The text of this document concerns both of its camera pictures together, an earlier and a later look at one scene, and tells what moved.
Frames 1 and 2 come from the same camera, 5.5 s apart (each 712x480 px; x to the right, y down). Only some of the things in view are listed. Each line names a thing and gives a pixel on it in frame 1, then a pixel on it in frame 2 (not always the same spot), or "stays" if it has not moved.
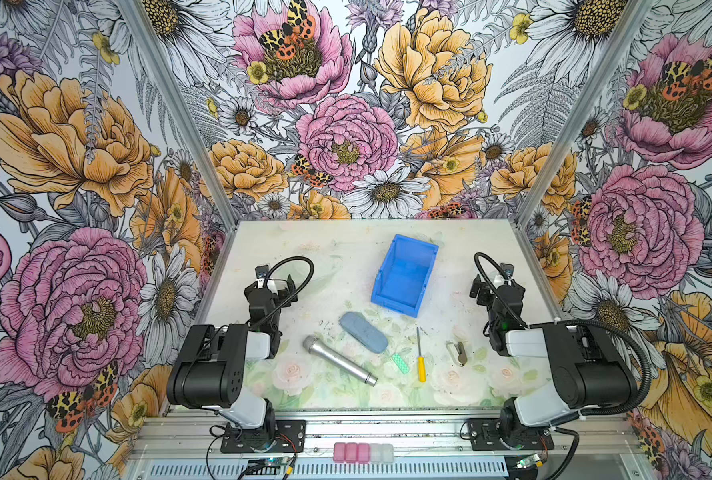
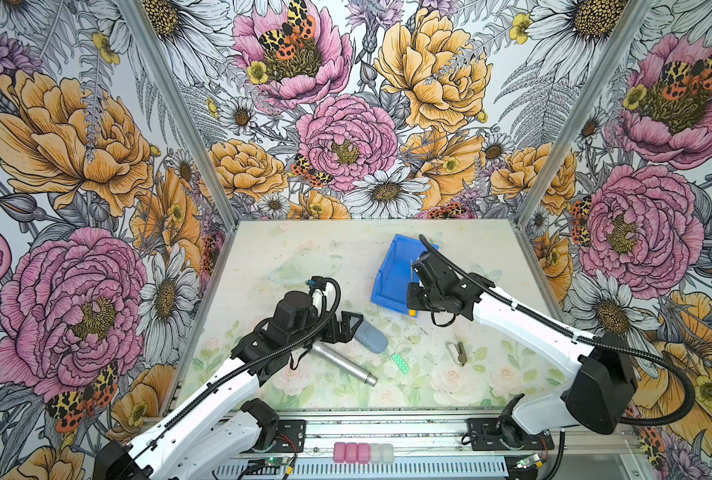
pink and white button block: x=361 y=453 stays
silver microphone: x=316 y=347 stays
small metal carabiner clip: x=458 y=353 stays
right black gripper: x=485 y=290 → x=414 y=288
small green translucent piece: x=404 y=368 stays
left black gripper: x=289 y=294 → x=346 y=334
